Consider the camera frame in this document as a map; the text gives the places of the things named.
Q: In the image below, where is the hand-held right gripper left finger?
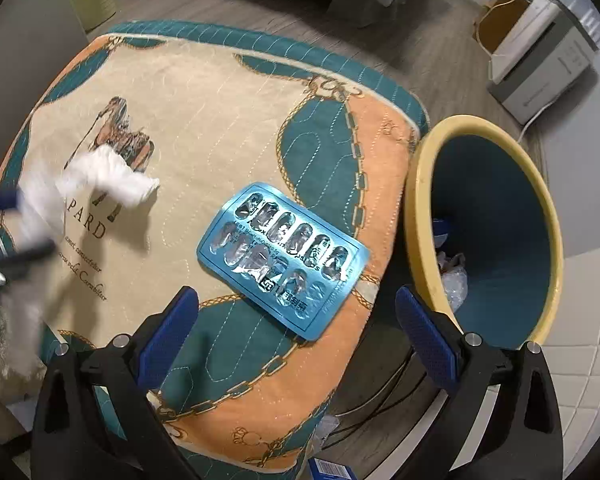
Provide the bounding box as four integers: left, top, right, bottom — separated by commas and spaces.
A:
30, 285, 203, 480

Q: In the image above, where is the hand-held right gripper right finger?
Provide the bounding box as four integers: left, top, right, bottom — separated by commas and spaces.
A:
395, 284, 566, 480

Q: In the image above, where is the white tissue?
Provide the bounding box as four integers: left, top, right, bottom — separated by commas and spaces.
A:
0, 145, 161, 386

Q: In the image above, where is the yellow and teal waste bin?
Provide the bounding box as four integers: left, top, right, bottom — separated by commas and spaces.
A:
402, 115, 565, 352

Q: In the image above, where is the blue blister pack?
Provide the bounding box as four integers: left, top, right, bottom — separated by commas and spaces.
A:
196, 181, 372, 342

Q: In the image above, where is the clear plastic wrapper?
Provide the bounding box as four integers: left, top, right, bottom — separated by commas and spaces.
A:
437, 252, 468, 311

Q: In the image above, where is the blue cardboard box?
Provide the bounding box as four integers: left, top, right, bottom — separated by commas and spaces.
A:
307, 457, 356, 480

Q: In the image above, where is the teal and orange quilted cushion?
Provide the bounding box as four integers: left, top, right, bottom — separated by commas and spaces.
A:
0, 20, 428, 480

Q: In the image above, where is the pale green bin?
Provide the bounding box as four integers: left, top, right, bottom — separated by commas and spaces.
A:
70, 0, 117, 31

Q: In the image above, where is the white and grey appliance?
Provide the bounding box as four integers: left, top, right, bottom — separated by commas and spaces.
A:
487, 0, 600, 126

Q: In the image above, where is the brown cardboard box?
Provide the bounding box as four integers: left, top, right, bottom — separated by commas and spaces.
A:
475, 0, 531, 56

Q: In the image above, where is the black cable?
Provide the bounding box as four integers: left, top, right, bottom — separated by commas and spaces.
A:
330, 345, 431, 441

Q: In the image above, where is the white power cable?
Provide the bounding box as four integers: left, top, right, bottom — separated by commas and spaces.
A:
517, 90, 561, 146

